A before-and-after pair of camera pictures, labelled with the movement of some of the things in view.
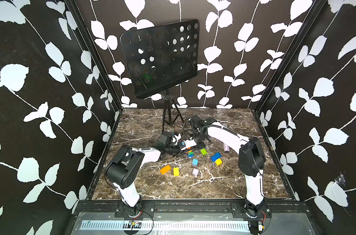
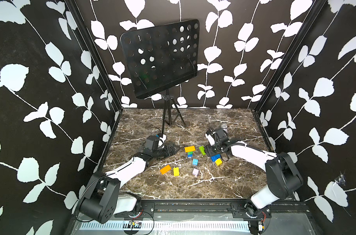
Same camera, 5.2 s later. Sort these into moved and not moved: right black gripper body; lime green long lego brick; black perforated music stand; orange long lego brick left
Moved: right black gripper body
Not moved: lime green long lego brick; orange long lego brick left; black perforated music stand
